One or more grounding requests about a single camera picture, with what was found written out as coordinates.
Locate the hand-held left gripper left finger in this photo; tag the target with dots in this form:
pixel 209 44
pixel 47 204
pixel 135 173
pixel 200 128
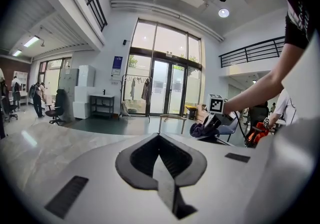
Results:
pixel 105 193

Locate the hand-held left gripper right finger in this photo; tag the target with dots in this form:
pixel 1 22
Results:
pixel 215 188

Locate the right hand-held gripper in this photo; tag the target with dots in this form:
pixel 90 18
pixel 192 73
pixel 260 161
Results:
pixel 215 104

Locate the dark purple cloth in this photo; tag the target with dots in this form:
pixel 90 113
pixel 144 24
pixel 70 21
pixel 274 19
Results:
pixel 200 130

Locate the person's right forearm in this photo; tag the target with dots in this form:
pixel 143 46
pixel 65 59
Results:
pixel 260 88

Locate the blue chair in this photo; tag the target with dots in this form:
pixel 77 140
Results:
pixel 228 128

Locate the cardboard box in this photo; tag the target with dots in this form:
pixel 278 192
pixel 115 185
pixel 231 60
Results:
pixel 201 113

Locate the yellow bin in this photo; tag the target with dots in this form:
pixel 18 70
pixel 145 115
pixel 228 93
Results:
pixel 191 112

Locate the wooden stool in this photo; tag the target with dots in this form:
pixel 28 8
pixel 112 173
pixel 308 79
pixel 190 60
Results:
pixel 172 117

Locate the orange hand-held device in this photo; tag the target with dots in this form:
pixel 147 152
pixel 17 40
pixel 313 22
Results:
pixel 258 133

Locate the glass entrance door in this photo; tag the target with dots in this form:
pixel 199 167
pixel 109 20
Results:
pixel 168 85

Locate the brown hanging garment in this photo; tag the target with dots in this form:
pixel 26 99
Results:
pixel 146 92

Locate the black balcony railing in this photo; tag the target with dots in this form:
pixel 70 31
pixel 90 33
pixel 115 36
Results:
pixel 252 52

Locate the black clothes rack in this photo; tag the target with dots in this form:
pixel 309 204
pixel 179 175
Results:
pixel 122 98

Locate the black office chair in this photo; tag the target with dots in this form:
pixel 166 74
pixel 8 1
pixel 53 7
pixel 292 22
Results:
pixel 58 105
pixel 7 105

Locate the stack of white foam boxes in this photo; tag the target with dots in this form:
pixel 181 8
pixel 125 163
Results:
pixel 85 93

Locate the round ceiling light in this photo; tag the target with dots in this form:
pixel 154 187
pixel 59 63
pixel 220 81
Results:
pixel 223 13

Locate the grey metal cabinet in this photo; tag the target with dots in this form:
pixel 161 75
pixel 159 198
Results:
pixel 68 80

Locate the white shelf unit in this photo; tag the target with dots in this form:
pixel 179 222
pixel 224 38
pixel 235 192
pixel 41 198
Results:
pixel 22 85

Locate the person's black t-shirt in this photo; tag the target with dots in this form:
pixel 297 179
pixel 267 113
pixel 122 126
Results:
pixel 300 13

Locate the long fluorescent ceiling light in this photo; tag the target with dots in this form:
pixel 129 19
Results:
pixel 17 53
pixel 31 41

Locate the black frame sink table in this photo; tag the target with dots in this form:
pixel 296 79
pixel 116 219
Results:
pixel 102 104

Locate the blue wall poster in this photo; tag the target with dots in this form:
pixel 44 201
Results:
pixel 117 66

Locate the black wall camera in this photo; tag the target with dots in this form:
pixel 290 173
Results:
pixel 124 42

